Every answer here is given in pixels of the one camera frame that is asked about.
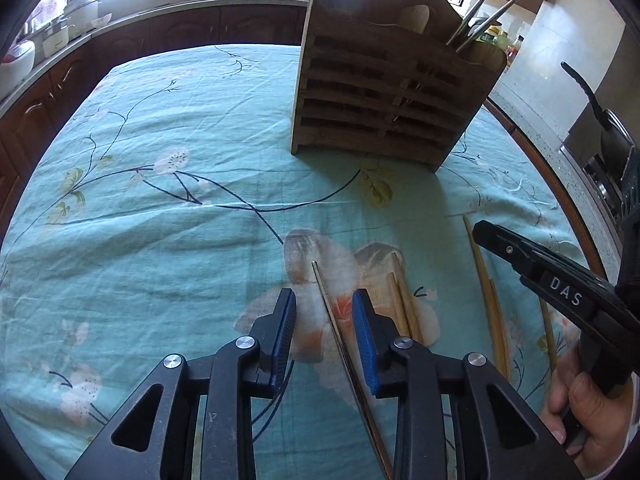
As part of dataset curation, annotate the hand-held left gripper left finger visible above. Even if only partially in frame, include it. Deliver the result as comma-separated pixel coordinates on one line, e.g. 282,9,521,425
65,287,298,480

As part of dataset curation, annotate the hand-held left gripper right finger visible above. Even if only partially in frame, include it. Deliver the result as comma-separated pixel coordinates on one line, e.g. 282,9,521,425
352,289,583,480

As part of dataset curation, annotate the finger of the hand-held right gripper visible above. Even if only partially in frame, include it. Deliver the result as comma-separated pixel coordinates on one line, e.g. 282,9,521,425
472,219,618,332

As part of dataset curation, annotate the wooden chopstick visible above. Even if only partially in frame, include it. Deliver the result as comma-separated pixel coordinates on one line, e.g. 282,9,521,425
462,214,508,379
487,277,512,379
538,297,559,367
390,252,426,346

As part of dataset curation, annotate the wooden utensil holder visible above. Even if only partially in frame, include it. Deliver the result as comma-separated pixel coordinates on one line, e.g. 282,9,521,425
290,0,509,174

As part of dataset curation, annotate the person's right hand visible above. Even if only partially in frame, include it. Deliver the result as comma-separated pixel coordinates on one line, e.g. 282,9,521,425
539,344,640,472

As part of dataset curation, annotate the black wok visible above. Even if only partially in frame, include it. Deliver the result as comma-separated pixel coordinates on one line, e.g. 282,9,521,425
559,61,640,182

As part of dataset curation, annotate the teal floral tablecloth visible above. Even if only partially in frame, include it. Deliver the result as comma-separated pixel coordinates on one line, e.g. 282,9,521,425
0,42,608,480

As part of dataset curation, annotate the row of condiment jars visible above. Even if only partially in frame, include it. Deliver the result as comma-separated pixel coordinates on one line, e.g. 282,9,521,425
481,24,527,67

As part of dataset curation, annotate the large white cooking pot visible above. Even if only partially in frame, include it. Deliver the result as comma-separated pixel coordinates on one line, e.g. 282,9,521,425
42,0,101,57

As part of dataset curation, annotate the white rice cooker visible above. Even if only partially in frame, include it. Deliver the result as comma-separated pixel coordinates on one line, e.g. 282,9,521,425
0,39,37,92

